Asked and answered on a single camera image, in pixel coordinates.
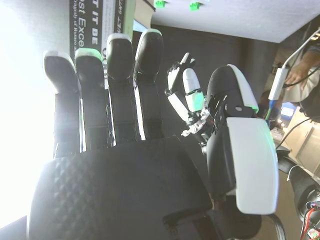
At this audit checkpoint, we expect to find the person's hand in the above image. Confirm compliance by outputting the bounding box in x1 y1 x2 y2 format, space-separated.
284 53 315 88

